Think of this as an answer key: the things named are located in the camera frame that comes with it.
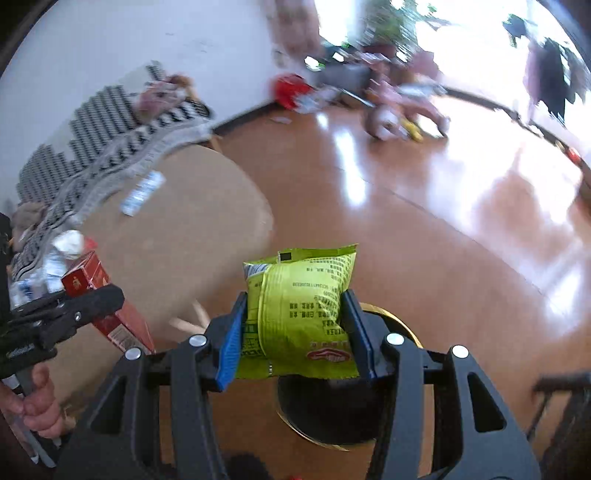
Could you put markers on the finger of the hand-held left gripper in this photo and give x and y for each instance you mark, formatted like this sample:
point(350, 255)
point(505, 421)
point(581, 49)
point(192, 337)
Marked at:
point(94, 302)

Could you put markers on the potted green plant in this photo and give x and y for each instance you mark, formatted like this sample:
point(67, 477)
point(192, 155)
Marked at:
point(397, 18)

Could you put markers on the pink kids tricycle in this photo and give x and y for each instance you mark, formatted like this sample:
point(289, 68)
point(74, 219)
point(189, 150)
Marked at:
point(401, 108)

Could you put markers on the blue white wrapper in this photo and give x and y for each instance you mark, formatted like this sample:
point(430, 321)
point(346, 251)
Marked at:
point(51, 263)

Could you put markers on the red cardboard box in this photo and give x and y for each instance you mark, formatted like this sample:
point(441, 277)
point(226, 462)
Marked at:
point(87, 277)

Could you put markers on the person's left hand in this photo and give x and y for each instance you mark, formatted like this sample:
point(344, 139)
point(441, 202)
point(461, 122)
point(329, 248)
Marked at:
point(44, 406)

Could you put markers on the silver packet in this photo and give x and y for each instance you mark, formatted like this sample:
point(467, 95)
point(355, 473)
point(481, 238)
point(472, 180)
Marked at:
point(142, 194)

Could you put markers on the red bag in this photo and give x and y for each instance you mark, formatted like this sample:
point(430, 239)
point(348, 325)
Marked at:
point(288, 90)

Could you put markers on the hanging dark clothes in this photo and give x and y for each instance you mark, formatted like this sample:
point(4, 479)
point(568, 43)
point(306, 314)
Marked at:
point(551, 74)

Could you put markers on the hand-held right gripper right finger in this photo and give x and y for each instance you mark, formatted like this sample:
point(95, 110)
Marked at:
point(362, 346)

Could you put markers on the yellow toy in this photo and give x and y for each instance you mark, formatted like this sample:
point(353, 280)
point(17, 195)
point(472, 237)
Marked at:
point(413, 130)

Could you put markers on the black bin with gold rim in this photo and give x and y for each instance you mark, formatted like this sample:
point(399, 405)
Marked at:
point(332, 410)

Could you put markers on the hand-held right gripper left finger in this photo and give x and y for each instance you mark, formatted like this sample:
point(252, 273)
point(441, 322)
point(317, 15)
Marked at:
point(229, 350)

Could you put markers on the black metal rack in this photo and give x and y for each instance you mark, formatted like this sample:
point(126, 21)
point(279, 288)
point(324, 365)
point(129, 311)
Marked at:
point(565, 415)

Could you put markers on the pink plush toy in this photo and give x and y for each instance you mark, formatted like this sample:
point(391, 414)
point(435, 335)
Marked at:
point(161, 94)

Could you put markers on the green snack packet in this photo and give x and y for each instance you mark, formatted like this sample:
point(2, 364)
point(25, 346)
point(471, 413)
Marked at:
point(295, 314)

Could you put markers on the black white striped sofa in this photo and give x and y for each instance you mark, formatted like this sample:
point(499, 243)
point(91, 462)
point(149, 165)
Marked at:
point(106, 115)

